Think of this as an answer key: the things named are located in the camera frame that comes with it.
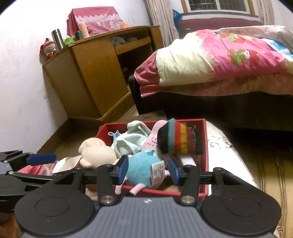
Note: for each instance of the grey cloth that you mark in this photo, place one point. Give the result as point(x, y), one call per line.
point(119, 40)

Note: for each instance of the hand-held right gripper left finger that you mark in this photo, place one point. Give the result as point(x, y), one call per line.
point(121, 170)

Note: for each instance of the red white snowman doll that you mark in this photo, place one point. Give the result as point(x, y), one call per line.
point(48, 48)

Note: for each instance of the light blue cloth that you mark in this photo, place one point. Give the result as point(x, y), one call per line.
point(115, 136)

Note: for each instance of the steel thermos flask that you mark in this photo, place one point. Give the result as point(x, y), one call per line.
point(57, 39)

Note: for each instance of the pink strawberry print quilt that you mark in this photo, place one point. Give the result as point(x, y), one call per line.
point(206, 61)

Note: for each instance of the pink plastic bag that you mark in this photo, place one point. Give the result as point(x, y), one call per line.
point(34, 170)

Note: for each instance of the beige mouse plush toy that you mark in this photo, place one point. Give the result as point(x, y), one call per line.
point(98, 153)

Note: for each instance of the blue plastic bag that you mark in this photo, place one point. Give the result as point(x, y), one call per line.
point(177, 19)

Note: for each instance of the blue white pillow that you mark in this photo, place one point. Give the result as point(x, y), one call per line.
point(280, 47)

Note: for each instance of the barred window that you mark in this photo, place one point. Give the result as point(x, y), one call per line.
point(217, 5)

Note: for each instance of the pink pig plush blue dress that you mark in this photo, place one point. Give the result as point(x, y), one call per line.
point(142, 170)

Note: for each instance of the peach cylinder bottle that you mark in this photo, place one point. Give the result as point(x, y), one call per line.
point(83, 29)

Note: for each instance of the light green towel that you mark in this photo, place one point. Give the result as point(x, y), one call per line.
point(128, 143)

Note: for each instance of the red cardboard box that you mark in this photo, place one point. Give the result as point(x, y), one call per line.
point(203, 141)

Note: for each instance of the wooden cabinet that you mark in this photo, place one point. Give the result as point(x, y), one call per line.
point(91, 75)

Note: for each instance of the striped knitted pouch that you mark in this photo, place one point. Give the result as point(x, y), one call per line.
point(180, 137)

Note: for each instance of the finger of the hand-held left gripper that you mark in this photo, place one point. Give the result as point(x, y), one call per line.
point(42, 158)
point(25, 180)

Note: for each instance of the dark red headboard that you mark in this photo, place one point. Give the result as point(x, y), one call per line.
point(217, 25)

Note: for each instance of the pink cloth covered box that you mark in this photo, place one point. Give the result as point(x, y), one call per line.
point(96, 20)

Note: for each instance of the shiny floral tablecloth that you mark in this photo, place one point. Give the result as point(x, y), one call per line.
point(225, 147)

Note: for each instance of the dark jar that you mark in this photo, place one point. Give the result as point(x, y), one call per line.
point(79, 36)

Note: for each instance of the beige curtain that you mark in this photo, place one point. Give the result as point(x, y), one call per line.
point(162, 20)
point(265, 11)

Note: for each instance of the black bed frame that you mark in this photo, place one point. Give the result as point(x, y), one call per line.
point(206, 109)

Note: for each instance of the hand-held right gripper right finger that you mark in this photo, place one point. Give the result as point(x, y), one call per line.
point(174, 170)

